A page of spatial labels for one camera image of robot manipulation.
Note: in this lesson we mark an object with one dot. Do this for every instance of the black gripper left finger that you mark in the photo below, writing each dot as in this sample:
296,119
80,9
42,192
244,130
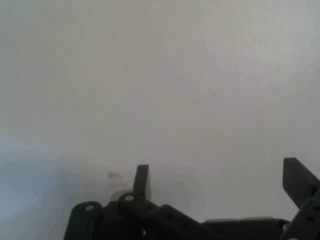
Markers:
140,217

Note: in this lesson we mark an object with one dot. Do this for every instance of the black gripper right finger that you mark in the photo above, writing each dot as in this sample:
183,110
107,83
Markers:
300,180

